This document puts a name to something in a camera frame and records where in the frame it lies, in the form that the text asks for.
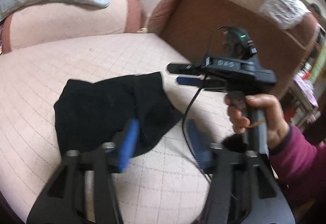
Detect brown sofa armrest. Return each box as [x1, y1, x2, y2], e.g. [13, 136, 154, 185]
[139, 0, 320, 97]

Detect magenta sleeve right forearm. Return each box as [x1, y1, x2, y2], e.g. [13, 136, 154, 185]
[270, 126, 325, 207]

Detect right hand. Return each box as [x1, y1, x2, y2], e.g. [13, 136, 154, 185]
[224, 94, 290, 149]

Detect pink sofa back cushion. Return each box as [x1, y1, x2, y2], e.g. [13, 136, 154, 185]
[1, 0, 141, 53]

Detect white lace armrest cover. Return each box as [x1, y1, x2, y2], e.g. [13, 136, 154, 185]
[258, 0, 311, 30]

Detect black pants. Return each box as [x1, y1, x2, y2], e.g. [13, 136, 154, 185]
[54, 72, 183, 156]

